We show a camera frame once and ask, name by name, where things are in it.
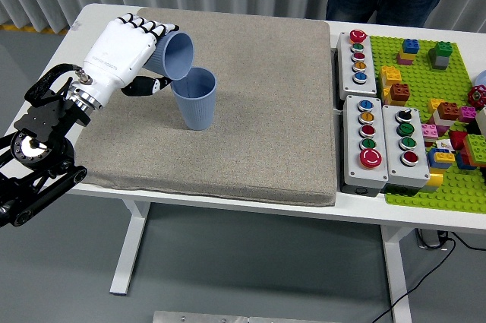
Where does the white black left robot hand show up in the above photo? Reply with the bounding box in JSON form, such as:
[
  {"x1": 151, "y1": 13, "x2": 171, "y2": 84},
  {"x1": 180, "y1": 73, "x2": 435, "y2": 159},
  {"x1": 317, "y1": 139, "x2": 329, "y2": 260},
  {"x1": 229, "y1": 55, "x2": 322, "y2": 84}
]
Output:
[{"x1": 80, "y1": 13, "x2": 180, "y2": 106}]

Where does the blue ribbed cup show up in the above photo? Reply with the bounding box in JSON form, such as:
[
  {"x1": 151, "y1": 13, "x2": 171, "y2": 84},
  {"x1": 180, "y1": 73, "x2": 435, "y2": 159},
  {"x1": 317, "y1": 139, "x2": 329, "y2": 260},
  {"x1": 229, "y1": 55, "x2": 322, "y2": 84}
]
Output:
[
  {"x1": 170, "y1": 66, "x2": 218, "y2": 131},
  {"x1": 143, "y1": 32, "x2": 195, "y2": 81}
]

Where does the yellow floor tape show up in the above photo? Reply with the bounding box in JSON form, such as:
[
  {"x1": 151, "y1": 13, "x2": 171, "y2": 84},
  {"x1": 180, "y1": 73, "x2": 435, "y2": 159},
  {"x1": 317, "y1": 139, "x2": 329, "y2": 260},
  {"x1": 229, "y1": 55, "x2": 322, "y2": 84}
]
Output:
[{"x1": 0, "y1": 22, "x2": 71, "y2": 35}]

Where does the grey-brown padded mat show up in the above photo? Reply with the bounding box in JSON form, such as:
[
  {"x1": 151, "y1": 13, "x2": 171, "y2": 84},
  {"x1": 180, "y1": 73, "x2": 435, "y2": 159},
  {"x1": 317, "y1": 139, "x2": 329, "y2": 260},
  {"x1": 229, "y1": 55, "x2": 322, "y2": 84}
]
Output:
[{"x1": 70, "y1": 7, "x2": 339, "y2": 207}]

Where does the white table leg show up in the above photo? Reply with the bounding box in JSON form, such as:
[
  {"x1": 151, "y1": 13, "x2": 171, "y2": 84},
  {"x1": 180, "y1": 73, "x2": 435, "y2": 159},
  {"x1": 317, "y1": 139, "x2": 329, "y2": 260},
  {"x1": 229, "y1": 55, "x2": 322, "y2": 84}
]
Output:
[
  {"x1": 379, "y1": 225, "x2": 418, "y2": 323},
  {"x1": 109, "y1": 201, "x2": 152, "y2": 296}
]

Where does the grey five-button control box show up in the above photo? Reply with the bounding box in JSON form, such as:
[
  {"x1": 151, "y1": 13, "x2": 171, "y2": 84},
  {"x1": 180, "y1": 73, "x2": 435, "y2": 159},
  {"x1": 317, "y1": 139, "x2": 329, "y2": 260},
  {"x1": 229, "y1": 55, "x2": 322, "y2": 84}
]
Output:
[
  {"x1": 340, "y1": 94, "x2": 390, "y2": 198},
  {"x1": 336, "y1": 29, "x2": 378, "y2": 99}
]

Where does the brown brick on yellow brick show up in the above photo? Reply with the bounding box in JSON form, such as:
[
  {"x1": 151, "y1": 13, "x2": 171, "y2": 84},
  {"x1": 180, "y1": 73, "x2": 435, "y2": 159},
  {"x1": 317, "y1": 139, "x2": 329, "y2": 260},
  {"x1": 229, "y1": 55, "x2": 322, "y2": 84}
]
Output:
[{"x1": 383, "y1": 82, "x2": 412, "y2": 106}]

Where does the silver metal plate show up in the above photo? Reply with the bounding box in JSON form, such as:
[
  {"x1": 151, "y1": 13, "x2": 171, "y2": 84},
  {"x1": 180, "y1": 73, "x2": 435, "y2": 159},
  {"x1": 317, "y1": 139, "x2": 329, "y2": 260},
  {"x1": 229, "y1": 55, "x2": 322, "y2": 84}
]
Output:
[{"x1": 153, "y1": 310, "x2": 318, "y2": 323}]

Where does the blue yellow pink brick stack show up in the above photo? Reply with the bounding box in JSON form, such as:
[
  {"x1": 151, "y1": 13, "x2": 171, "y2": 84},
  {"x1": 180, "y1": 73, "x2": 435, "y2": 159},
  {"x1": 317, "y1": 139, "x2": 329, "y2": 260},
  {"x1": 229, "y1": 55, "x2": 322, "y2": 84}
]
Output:
[{"x1": 396, "y1": 38, "x2": 421, "y2": 66}]

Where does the green studded baseplate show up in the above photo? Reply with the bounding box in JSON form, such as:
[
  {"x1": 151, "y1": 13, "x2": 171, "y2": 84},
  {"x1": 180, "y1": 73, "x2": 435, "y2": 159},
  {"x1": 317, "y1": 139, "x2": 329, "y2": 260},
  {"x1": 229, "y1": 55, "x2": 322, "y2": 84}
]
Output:
[{"x1": 368, "y1": 35, "x2": 486, "y2": 214}]

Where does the single yellow brick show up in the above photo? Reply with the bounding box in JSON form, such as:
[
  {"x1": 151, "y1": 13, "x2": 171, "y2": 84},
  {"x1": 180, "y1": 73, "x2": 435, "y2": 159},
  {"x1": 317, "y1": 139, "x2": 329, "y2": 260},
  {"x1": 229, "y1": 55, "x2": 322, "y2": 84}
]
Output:
[{"x1": 428, "y1": 98, "x2": 446, "y2": 116}]

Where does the green grey brick stack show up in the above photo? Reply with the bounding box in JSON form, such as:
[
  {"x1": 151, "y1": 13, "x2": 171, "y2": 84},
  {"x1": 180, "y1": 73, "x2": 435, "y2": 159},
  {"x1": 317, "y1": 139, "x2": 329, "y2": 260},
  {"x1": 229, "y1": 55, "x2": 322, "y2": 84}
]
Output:
[{"x1": 428, "y1": 41, "x2": 453, "y2": 70}]

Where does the brown white pink brick stack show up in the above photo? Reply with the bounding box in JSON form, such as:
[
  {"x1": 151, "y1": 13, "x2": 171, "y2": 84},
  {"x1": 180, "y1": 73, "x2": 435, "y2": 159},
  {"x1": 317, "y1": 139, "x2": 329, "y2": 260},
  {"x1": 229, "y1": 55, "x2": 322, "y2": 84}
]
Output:
[{"x1": 434, "y1": 101, "x2": 460, "y2": 137}]

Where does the blue and yellow brick stack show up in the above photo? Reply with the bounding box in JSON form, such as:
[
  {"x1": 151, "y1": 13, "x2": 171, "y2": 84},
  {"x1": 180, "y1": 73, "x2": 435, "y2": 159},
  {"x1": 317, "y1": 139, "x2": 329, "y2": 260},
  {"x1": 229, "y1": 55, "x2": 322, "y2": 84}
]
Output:
[{"x1": 427, "y1": 147, "x2": 456, "y2": 169}]

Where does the yellow cylinder brick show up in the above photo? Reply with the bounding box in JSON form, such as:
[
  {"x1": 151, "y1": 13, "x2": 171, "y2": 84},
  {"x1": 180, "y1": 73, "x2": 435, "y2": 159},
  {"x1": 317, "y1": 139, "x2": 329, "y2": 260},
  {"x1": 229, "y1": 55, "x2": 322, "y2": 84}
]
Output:
[{"x1": 421, "y1": 169, "x2": 444, "y2": 193}]

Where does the red brick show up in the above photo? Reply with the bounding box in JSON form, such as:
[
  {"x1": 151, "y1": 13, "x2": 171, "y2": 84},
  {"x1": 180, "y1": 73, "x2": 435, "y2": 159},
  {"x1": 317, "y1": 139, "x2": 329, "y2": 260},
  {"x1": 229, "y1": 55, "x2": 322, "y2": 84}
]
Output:
[{"x1": 449, "y1": 130, "x2": 470, "y2": 151}]

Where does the magenta brick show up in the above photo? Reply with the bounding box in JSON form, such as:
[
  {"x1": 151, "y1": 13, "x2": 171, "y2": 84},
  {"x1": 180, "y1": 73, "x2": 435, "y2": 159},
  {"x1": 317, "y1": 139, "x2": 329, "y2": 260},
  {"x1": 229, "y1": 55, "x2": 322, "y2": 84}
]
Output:
[{"x1": 458, "y1": 106, "x2": 478, "y2": 123}]

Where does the red valve handwheel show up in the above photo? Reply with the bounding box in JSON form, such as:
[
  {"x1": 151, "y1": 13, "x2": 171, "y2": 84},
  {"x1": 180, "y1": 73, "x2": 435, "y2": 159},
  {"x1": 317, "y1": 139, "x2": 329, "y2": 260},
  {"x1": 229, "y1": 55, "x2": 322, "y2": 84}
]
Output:
[{"x1": 467, "y1": 86, "x2": 486, "y2": 108}]

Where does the grey floor power strip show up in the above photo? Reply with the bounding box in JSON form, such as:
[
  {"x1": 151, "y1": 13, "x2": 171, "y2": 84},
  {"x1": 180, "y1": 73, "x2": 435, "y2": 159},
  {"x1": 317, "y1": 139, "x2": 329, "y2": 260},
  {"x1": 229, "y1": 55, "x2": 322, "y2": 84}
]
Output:
[{"x1": 415, "y1": 227, "x2": 451, "y2": 251}]

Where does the white box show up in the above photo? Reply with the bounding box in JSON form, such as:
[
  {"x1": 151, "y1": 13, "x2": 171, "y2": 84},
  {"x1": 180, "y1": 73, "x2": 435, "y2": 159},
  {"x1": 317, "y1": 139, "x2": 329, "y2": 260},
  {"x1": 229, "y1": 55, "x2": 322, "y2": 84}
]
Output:
[{"x1": 474, "y1": 106, "x2": 486, "y2": 138}]

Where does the large green orange brick pile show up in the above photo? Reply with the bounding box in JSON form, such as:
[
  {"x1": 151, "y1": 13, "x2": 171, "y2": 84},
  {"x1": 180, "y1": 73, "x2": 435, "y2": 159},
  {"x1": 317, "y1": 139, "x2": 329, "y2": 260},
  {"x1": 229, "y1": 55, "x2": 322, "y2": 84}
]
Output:
[{"x1": 462, "y1": 133, "x2": 486, "y2": 168}]

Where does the grey box with selector switch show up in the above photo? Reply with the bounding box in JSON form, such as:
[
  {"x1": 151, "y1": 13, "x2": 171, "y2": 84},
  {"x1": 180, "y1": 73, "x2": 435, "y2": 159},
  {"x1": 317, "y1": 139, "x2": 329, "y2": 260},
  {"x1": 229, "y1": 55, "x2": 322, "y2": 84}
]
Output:
[{"x1": 381, "y1": 104, "x2": 431, "y2": 195}]

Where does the black floor cable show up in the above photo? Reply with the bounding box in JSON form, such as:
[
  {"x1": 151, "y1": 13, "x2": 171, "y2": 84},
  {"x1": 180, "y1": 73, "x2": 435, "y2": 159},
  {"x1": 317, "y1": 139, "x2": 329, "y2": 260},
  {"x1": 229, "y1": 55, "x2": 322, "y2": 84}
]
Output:
[{"x1": 374, "y1": 231, "x2": 486, "y2": 323}]

